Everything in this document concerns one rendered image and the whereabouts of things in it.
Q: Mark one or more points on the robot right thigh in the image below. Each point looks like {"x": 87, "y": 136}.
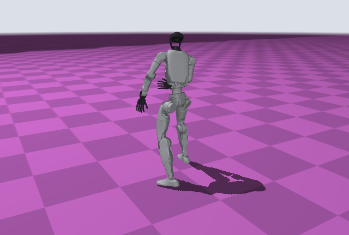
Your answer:
{"x": 180, "y": 116}

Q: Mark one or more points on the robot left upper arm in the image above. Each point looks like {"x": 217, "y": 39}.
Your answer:
{"x": 157, "y": 61}

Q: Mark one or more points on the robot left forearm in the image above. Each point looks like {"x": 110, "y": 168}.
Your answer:
{"x": 146, "y": 84}

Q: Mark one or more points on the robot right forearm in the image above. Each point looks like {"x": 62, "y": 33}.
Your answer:
{"x": 184, "y": 85}

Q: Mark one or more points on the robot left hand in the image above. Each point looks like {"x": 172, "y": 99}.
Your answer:
{"x": 140, "y": 103}

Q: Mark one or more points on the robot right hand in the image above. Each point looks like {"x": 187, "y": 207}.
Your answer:
{"x": 165, "y": 84}

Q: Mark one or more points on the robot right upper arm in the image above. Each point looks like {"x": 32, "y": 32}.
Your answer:
{"x": 192, "y": 62}

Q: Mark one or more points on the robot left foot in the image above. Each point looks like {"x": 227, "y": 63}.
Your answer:
{"x": 166, "y": 182}

